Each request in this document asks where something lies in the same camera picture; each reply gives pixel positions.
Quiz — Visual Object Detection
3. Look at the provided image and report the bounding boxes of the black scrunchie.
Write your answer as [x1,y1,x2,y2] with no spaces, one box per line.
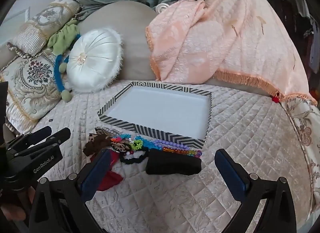
[119,148,150,165]

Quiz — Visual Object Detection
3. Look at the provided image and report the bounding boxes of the red velvet hair bow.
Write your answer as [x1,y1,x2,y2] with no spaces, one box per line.
[90,150,123,191]

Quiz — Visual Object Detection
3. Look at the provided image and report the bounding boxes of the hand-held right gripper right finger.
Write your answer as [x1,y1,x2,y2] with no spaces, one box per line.
[214,148,298,233]

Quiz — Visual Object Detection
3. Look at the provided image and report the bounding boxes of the person's left hand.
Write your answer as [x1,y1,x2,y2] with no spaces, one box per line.
[0,187,35,223]

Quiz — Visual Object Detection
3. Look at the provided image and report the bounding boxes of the beige quilted bedspread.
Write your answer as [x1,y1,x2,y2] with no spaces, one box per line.
[5,80,313,233]

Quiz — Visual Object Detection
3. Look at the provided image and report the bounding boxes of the white coiled cord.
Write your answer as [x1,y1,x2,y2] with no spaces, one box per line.
[155,3,170,13]

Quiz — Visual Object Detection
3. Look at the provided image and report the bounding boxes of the beige sofa cushion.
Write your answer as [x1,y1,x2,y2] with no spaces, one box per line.
[77,0,160,82]

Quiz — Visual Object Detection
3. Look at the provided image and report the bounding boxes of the black white striped box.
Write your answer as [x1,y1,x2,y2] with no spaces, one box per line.
[97,81,212,149]

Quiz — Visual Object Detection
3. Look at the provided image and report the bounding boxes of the white round satin cushion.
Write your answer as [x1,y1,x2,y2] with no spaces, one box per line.
[67,28,124,91]

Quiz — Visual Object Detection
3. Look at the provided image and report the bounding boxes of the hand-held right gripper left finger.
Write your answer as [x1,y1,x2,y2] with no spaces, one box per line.
[26,148,112,233]

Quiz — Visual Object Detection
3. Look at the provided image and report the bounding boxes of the brown scrunchie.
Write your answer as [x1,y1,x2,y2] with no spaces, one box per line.
[83,133,112,156]

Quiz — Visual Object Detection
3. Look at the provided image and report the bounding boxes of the floral embroidered pillow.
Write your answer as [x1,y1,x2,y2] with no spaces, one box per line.
[0,48,73,123]

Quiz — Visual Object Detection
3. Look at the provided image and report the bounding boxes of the rainbow translucent bead bracelet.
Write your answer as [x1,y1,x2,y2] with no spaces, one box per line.
[162,146,202,158]

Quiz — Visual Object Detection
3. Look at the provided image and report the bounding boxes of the peach fringed cushion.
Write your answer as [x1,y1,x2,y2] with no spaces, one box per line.
[145,0,318,106]

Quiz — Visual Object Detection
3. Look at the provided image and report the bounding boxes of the cyan bead bracelet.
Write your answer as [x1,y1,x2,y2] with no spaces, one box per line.
[111,134,137,143]

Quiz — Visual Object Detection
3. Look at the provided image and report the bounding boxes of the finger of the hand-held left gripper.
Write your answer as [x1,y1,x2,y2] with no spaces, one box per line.
[7,126,52,148]
[10,127,71,159]

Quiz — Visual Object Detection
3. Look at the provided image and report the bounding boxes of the purple bead bracelet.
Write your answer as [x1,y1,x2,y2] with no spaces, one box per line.
[150,139,183,149]

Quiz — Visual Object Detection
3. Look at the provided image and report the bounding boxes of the black cloth pouch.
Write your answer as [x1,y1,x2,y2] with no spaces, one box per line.
[145,149,202,176]

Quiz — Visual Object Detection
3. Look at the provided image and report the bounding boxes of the leopard print hair bow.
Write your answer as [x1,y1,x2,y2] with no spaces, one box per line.
[87,129,131,153]

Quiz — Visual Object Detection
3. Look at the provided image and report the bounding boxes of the cream floral cushion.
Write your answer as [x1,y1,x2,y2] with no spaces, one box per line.
[280,96,320,213]

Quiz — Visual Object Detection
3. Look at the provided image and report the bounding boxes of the green and blue plush toy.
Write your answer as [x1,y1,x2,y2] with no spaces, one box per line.
[47,20,82,103]

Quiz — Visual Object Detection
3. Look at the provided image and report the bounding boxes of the gold striped bolster cushion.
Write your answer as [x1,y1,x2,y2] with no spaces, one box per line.
[6,0,80,57]

